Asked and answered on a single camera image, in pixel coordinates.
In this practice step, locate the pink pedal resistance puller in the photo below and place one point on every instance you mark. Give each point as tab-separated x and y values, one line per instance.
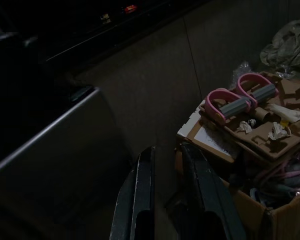
235	107

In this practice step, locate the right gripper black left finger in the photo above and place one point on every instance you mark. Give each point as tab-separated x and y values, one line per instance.
137	200

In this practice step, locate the crumpled white paper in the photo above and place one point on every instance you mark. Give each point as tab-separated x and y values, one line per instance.
245	127
277	131

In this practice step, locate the large brown cardboard box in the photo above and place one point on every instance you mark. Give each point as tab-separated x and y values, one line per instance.
252	212

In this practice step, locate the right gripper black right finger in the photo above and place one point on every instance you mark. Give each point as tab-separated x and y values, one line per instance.
210	205

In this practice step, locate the crumpled grey-green cloth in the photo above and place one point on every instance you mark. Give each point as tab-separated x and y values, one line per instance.
290	47

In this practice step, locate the grey fridge door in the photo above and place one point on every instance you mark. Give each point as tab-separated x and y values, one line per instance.
52	162

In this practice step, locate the flat cardboard box white edge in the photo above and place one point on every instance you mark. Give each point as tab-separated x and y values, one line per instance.
210	140

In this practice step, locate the brown moulded pulp tray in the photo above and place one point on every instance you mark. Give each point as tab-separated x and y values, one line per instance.
265	147

